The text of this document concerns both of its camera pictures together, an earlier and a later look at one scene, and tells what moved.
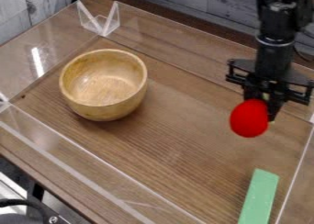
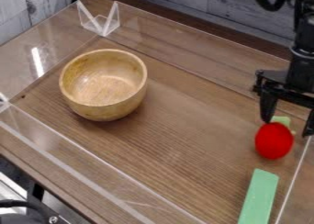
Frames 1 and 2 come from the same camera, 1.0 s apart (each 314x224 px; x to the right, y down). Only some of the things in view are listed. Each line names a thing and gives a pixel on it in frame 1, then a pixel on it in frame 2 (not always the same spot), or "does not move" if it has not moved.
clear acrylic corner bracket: x=99 y=24 does not move
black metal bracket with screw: x=40 y=216 does not move
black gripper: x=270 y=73 -> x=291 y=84
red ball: x=248 y=118 -> x=274 y=140
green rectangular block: x=255 y=211 does not move
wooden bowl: x=103 y=82 does not move
